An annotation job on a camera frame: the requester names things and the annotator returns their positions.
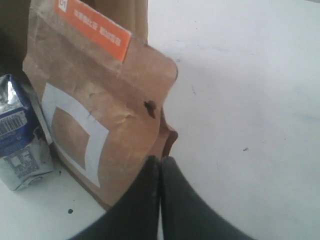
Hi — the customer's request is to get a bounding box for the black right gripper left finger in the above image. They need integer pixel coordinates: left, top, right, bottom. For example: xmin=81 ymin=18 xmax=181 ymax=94
xmin=71 ymin=156 xmax=160 ymax=240

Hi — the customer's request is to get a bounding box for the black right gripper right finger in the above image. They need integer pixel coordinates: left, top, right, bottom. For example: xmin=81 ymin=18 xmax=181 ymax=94
xmin=160 ymin=156 xmax=252 ymax=240

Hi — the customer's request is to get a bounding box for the blue white milk carton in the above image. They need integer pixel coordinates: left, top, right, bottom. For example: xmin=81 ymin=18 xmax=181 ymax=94
xmin=0 ymin=74 xmax=54 ymax=191

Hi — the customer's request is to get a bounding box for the brown kraft pouch orange label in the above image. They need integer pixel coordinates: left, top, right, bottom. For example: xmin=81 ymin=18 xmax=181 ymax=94
xmin=23 ymin=0 xmax=178 ymax=209

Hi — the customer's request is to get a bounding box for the large brown paper bag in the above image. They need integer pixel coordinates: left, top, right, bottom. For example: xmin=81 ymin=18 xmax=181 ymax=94
xmin=0 ymin=0 xmax=148 ymax=82

